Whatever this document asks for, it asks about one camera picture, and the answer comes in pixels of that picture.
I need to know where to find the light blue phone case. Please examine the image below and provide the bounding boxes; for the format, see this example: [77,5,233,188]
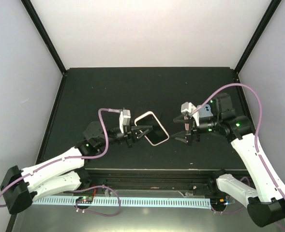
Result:
[198,104,213,118]

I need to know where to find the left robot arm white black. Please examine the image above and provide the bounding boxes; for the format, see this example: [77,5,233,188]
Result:
[0,121,155,215]

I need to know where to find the pink phone case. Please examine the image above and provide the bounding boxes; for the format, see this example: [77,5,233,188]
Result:
[134,111,170,146]

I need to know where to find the left small circuit board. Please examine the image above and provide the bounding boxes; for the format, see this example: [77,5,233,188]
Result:
[75,196,93,204]

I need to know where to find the right small circuit board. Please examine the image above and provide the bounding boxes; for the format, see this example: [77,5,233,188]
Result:
[215,198,236,205]

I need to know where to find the white slotted cable duct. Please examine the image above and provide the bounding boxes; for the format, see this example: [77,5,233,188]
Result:
[33,196,211,209]

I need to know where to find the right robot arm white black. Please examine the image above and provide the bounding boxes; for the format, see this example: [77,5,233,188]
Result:
[172,93,285,227]

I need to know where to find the small circuit board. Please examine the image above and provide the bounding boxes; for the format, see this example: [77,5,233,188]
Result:
[215,198,236,205]
[75,196,93,204]

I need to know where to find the black frame post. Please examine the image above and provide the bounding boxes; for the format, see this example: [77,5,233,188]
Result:
[234,0,282,74]
[21,0,67,74]

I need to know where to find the left rear black frame post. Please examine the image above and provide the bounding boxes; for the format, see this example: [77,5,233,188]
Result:
[21,0,67,74]

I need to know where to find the blue phone black screen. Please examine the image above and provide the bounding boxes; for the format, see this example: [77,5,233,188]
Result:
[153,109,162,119]

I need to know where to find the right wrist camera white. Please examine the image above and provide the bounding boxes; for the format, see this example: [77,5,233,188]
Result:
[180,101,200,126]

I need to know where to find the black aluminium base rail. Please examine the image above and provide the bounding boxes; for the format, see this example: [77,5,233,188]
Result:
[81,169,255,194]

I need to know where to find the pink cased phone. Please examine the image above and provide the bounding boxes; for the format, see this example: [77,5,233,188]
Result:
[184,116,190,131]

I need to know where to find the black phone pink edge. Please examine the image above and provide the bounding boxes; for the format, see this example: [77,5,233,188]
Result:
[135,107,149,118]

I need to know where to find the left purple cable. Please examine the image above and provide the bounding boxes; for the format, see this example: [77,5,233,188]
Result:
[0,108,123,216]

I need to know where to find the right rear black frame post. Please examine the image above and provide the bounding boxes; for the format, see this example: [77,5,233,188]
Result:
[234,0,282,74]

